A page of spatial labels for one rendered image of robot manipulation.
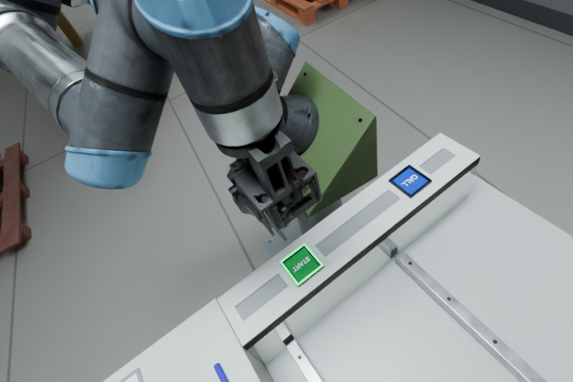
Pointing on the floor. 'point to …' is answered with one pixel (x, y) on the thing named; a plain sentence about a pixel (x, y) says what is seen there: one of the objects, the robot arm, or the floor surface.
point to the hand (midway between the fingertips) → (280, 217)
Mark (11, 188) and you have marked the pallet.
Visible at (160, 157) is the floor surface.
